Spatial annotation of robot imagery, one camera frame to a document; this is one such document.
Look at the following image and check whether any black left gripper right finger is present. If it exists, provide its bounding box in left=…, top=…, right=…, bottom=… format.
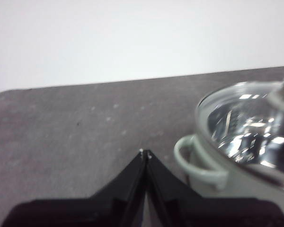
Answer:
left=146, top=149, right=284, bottom=227

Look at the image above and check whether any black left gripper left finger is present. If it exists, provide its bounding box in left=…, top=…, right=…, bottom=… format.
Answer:
left=1, top=149, right=147, bottom=227

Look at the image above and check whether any glass lid with green knob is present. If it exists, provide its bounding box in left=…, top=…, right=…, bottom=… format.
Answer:
left=195, top=72, right=284, bottom=190

